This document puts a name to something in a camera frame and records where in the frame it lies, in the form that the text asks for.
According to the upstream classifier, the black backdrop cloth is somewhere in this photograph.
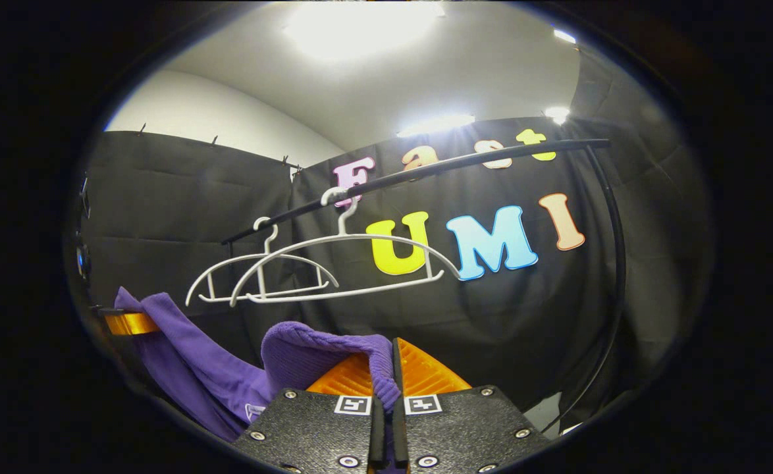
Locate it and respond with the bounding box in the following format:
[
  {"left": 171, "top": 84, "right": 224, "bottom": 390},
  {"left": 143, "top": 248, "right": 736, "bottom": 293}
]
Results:
[{"left": 74, "top": 46, "right": 703, "bottom": 435}]

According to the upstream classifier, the white clothes hanger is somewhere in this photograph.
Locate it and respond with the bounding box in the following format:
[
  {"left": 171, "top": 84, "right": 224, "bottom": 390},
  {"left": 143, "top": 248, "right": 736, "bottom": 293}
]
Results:
[
  {"left": 186, "top": 217, "right": 340, "bottom": 307},
  {"left": 230, "top": 187, "right": 463, "bottom": 308}
]

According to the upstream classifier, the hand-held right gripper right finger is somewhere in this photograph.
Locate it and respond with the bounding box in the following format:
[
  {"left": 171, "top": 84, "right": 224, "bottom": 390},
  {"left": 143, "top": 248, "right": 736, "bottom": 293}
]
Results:
[{"left": 392, "top": 337, "right": 552, "bottom": 474}]

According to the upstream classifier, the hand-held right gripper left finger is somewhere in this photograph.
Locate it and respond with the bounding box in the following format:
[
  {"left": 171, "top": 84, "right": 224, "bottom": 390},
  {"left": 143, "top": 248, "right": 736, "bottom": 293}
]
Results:
[{"left": 232, "top": 352, "right": 387, "bottom": 474}]

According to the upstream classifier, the large ceiling light panel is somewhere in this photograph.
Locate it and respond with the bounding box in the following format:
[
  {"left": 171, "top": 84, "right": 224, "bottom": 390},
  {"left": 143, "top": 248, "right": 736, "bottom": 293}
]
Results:
[{"left": 283, "top": 0, "right": 445, "bottom": 61}]

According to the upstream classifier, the purple corduroy shirt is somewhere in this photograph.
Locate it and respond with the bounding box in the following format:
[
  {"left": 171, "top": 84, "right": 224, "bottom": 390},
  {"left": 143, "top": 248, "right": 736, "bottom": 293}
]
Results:
[{"left": 113, "top": 286, "right": 404, "bottom": 474}]

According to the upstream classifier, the black clothes rack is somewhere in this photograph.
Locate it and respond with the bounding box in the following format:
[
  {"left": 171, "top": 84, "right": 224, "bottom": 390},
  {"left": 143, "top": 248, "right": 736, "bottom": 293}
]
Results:
[{"left": 221, "top": 138, "right": 627, "bottom": 435}]

